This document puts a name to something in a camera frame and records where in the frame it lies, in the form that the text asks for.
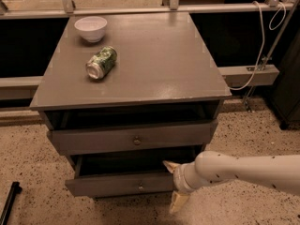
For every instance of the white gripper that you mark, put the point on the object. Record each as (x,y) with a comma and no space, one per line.
(179,179)

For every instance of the grey drawer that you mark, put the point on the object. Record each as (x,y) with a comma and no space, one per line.
(119,174)
(130,138)

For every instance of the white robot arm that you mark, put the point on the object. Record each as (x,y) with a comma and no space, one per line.
(212,168)

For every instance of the grey drawer cabinet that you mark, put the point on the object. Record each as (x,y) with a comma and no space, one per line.
(134,113)

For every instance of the grey top drawer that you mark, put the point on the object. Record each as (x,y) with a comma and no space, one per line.
(130,138)

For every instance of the green soda can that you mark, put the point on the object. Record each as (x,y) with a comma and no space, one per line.
(101,63)

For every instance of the dark cabinet at right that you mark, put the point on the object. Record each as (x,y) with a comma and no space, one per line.
(285,94)

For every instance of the black bar on floor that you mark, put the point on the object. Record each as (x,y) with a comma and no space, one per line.
(14,190)

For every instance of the white ceramic bowl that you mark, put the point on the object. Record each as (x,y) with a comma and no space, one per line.
(91,28)

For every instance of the metal railing frame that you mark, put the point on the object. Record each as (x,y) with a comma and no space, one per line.
(140,7)

